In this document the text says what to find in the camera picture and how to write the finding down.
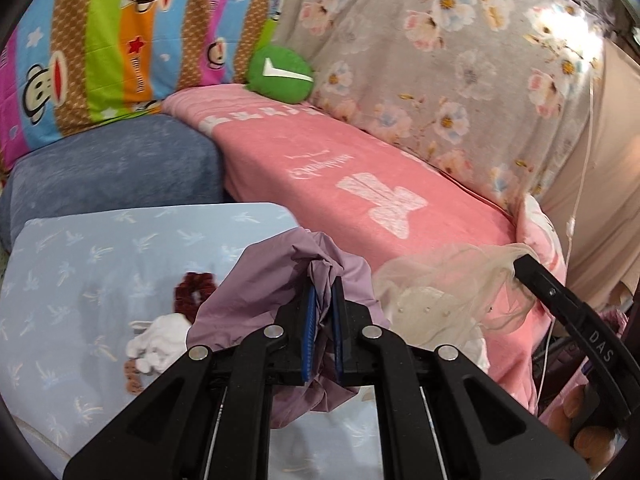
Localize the beige curtain fabric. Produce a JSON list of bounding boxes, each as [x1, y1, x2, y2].
[[541, 40, 639, 310]]

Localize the white hanging cable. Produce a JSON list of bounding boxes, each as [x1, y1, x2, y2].
[[537, 58, 599, 406]]

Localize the mauve plastic bag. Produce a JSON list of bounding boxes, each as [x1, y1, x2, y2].
[[186, 228, 390, 429]]

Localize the pink cartoon small pillow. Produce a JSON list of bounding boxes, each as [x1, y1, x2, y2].
[[516, 194, 567, 284]]

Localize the grey floral bed sheet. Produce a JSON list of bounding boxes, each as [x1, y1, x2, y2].
[[274, 0, 603, 211]]

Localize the white small cloth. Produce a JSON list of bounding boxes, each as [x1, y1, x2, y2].
[[126, 313, 192, 374]]

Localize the colourful monkey cartoon pillow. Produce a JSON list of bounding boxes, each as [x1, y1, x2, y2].
[[1, 0, 283, 171]]

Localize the beige tulle mesh fabric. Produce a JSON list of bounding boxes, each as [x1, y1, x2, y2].
[[372, 243, 537, 350]]

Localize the green round check-mark pillow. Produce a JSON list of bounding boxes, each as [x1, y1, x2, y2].
[[245, 46, 314, 104]]

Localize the peach dotted scrunchie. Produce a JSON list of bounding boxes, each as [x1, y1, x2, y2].
[[124, 360, 144, 396]]

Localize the person's right hand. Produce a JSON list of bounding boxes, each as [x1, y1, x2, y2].
[[544, 383, 629, 474]]

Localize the dark red velvet scrunchie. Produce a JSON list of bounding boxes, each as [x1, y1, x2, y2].
[[174, 272, 217, 324]]

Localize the pink puffer jacket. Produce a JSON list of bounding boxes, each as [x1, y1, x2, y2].
[[534, 336, 586, 422]]

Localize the pink towel blanket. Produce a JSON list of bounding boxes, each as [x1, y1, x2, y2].
[[162, 84, 550, 408]]

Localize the blue-grey plush cushion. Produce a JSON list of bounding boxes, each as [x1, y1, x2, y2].
[[1, 114, 224, 252]]

